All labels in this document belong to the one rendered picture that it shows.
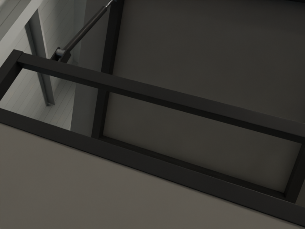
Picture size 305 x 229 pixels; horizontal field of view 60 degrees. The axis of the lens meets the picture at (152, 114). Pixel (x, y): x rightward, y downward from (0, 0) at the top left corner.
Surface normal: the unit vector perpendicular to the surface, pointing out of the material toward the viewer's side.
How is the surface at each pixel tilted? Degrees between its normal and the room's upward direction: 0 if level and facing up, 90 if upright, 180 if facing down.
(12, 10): 90
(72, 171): 90
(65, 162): 90
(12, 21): 90
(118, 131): 129
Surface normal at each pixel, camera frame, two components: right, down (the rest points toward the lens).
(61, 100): 0.27, -0.31
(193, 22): -0.30, 0.19
